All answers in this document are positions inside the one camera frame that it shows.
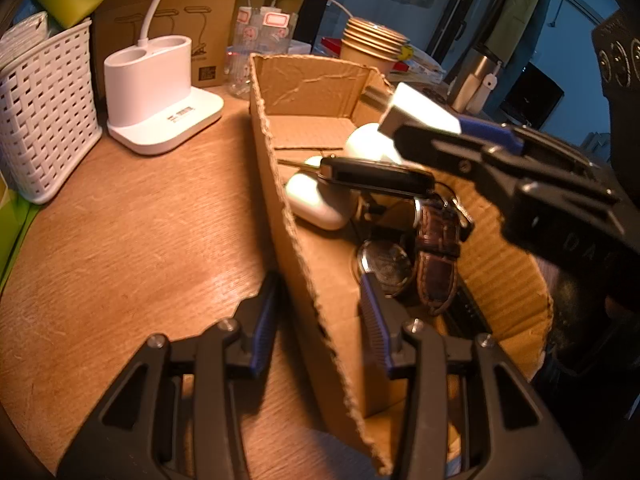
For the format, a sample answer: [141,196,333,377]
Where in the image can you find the white plastic packets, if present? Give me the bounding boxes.
[0,10,49,62]

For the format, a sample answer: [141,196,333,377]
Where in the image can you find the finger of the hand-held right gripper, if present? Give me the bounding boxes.
[457,114,602,182]
[394,122,624,212]

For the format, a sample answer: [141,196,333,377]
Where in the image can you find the brown lamp carton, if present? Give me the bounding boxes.
[92,0,254,89]

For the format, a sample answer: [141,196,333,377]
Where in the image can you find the stack of brown paper cups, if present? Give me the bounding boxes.
[340,16,409,76]

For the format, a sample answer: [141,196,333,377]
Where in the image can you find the steel travel tumbler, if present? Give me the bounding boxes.
[452,45,502,114]

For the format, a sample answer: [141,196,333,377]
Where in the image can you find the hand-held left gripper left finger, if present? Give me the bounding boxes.
[57,271,281,480]

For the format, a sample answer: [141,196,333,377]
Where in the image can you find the yellow-green hanging cloth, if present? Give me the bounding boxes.
[487,0,554,57]

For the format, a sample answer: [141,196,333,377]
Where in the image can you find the black monitor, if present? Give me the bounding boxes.
[500,62,565,131]

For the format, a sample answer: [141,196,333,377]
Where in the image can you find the black car key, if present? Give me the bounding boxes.
[277,156,436,197]

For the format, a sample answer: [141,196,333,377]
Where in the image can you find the clear plastic document bag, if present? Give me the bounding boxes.
[395,55,447,82]

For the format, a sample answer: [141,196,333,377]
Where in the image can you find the white USB charger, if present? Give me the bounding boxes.
[366,83,461,139]

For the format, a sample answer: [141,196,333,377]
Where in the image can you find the torn cardboard box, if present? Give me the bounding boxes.
[248,52,555,476]

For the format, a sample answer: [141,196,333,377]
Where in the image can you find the white plastic basket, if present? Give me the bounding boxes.
[0,17,104,205]

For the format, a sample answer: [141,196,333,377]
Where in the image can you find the white earbuds case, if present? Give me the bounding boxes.
[285,172,359,231]

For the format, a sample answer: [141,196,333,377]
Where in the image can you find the green cardboard packet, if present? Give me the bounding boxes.
[0,180,42,292]

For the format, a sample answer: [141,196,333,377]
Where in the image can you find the brown leather strap wristwatch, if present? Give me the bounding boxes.
[357,195,474,317]

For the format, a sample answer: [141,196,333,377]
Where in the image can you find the white desk lamp base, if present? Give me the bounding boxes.
[104,0,225,156]

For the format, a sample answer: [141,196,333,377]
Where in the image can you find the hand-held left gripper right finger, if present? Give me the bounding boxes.
[359,272,583,480]

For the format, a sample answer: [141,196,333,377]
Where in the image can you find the white pill bottle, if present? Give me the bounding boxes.
[344,123,402,164]

